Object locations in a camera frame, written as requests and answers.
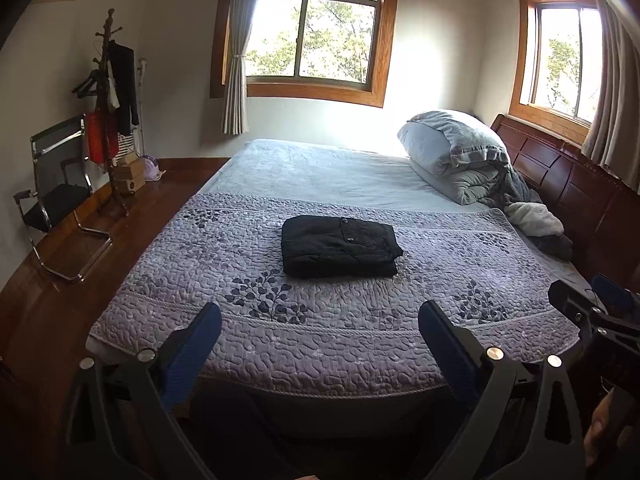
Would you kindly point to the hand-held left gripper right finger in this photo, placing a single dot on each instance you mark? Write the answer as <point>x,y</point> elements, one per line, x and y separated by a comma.
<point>447,350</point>

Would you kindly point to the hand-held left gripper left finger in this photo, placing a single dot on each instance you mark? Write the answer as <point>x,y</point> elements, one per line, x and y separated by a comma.
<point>192,350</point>

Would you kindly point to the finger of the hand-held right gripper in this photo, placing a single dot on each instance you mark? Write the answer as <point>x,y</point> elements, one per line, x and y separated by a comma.
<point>567,295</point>
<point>612,292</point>

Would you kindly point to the black pants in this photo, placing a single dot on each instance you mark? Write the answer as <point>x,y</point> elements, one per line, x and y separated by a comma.
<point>335,247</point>

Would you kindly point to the person's right hand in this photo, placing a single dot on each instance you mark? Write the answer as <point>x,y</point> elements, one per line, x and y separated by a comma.
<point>600,430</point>

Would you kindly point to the grey and white fleece blanket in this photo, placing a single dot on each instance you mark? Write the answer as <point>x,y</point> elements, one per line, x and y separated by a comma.
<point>535,220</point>

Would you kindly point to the purple quilted bedspread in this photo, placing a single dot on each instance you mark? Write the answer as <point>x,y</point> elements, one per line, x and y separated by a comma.
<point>350,320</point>

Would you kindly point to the wooden headboard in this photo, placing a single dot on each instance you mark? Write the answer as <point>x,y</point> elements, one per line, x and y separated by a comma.
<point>575,185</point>

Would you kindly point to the large cardboard box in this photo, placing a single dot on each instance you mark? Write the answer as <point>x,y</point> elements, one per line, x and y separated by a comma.
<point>127,180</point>

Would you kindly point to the white and pink hat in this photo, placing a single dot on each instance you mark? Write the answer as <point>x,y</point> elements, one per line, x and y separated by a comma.
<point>152,169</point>

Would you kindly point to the grey pillow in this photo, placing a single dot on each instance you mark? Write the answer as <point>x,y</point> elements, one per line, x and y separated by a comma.
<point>450,150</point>

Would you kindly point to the small cardboard box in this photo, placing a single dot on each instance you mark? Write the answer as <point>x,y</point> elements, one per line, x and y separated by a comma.
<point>127,159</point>

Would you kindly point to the black metal-framed chair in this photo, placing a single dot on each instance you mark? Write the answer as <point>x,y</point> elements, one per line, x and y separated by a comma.
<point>55,200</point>

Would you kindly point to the grey curtain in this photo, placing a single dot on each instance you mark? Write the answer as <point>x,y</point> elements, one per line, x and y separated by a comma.
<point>237,60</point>
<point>615,85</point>

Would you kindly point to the light blue bed sheet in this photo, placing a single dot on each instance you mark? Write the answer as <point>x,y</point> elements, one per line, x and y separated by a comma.
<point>325,170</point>

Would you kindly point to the red bag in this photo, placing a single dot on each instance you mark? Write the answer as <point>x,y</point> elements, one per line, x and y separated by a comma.
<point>100,137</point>

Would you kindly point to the small wooden-framed window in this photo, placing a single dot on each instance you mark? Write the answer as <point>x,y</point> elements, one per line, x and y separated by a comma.
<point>560,60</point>

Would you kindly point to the white stick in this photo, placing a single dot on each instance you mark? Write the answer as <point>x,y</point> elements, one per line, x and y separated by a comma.
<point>142,110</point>

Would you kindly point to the black hanging garment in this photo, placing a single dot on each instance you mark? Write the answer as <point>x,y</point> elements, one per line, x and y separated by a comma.
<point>125,85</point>

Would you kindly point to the black clothes hanger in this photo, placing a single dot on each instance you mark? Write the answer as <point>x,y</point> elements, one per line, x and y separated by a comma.
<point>87,85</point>

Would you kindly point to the wooden coat rack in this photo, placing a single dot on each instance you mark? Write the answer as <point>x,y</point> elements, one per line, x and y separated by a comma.
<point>106,30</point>

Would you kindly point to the large wooden-framed window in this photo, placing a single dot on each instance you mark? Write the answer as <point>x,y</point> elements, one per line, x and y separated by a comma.
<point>325,35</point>

